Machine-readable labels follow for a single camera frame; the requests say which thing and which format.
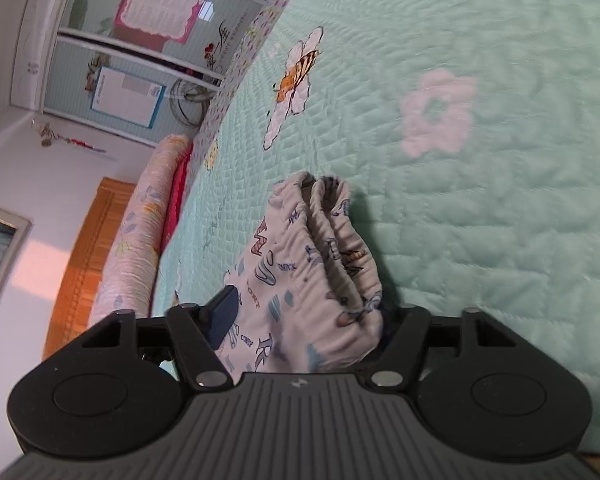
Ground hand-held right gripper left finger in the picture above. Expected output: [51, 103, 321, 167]
[75, 285, 240, 392]

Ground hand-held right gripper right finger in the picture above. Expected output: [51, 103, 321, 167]
[367, 305, 528, 391]

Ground letter print white pants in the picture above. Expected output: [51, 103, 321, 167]
[212, 170, 385, 375]

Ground pink floral pillow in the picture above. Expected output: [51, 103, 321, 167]
[89, 134, 195, 320]

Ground red cloth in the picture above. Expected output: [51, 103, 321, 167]
[161, 142, 195, 253]

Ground green bee print blanket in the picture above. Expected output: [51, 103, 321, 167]
[150, 0, 600, 461]

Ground wooden headboard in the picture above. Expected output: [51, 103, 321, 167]
[44, 177, 138, 361]

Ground coiled grey hoops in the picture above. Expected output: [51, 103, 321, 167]
[171, 77, 222, 127]

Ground blue bordered poster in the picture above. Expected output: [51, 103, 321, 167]
[89, 65, 167, 129]

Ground white sliding door wardrobe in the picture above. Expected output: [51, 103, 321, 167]
[10, 0, 291, 148]

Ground pink bordered poster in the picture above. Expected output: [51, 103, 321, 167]
[114, 0, 207, 45]

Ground framed wall picture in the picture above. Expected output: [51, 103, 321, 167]
[0, 200, 32, 329]

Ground hanging wall ornament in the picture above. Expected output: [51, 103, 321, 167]
[30, 117, 106, 153]

